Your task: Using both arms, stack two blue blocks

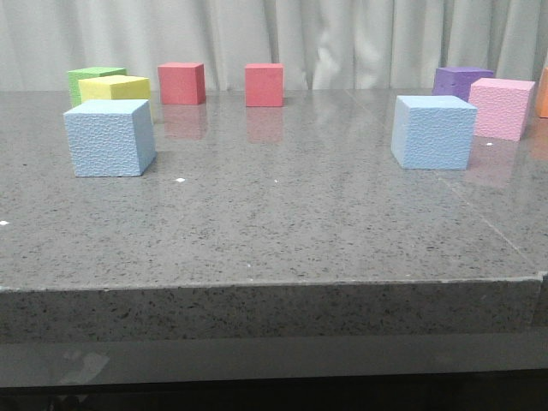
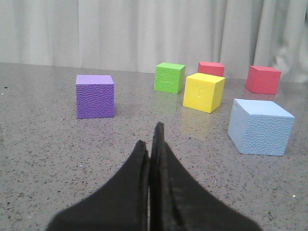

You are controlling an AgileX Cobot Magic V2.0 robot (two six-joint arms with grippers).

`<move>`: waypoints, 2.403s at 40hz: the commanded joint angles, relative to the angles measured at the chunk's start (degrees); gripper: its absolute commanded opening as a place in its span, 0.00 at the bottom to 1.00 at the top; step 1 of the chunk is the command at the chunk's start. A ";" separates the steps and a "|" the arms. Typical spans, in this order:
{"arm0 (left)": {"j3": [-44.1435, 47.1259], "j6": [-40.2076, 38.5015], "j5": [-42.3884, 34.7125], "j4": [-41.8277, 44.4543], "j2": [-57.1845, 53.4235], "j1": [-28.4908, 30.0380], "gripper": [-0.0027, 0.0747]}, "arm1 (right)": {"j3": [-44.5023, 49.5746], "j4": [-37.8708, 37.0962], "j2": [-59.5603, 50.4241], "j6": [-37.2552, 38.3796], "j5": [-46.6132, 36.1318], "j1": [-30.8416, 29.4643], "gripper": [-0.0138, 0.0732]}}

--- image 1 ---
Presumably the light blue foam cube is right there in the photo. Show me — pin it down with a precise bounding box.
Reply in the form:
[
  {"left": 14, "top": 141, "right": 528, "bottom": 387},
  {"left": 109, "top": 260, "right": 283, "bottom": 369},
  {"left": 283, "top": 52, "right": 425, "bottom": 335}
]
[{"left": 63, "top": 99, "right": 157, "bottom": 177}]

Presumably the red foam cube centre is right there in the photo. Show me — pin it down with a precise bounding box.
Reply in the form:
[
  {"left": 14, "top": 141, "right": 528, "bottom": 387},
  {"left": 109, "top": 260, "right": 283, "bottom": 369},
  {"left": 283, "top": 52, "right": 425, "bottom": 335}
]
[{"left": 245, "top": 63, "right": 283, "bottom": 107}]

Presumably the red foam cube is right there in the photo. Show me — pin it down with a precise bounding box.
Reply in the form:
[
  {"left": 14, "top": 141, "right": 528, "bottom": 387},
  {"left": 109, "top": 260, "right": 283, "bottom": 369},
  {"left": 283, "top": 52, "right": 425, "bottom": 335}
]
[
  {"left": 158, "top": 63, "right": 206, "bottom": 105},
  {"left": 245, "top": 63, "right": 283, "bottom": 107}
]

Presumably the red foam cube left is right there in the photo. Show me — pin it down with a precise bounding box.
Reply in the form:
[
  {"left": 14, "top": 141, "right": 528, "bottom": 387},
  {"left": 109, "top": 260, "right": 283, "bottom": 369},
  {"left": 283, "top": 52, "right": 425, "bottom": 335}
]
[{"left": 158, "top": 63, "right": 206, "bottom": 105}]

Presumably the grey curtain backdrop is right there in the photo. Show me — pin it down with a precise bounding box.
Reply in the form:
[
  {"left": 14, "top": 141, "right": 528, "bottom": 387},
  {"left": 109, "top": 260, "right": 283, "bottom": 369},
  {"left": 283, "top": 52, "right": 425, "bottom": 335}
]
[{"left": 1, "top": 1, "right": 547, "bottom": 91}]

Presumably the yellow foam cube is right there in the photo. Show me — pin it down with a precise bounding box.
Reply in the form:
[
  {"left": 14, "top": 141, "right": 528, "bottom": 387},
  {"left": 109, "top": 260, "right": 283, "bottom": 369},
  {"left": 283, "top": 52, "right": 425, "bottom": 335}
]
[{"left": 78, "top": 74, "right": 156, "bottom": 125}]

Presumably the purple foam cube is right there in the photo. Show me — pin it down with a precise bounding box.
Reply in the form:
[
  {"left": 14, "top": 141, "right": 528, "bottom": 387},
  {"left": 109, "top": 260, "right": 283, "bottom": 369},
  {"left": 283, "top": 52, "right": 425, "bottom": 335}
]
[{"left": 432, "top": 67, "right": 495, "bottom": 102}]

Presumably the green foam cube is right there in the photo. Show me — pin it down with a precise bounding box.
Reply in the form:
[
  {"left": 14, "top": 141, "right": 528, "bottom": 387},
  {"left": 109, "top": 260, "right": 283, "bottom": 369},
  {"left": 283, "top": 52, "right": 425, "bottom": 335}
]
[{"left": 67, "top": 66, "right": 127, "bottom": 107}]

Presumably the pink foam cube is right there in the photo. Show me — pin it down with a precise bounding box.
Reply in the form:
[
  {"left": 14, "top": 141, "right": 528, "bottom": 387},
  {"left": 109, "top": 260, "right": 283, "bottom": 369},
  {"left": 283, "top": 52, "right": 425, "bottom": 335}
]
[{"left": 468, "top": 78, "right": 535, "bottom": 141}]

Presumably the orange foam cube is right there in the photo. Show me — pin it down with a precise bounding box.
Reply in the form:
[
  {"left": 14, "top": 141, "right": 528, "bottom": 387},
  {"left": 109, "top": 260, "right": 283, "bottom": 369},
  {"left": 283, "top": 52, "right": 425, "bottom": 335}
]
[{"left": 535, "top": 67, "right": 548, "bottom": 118}]

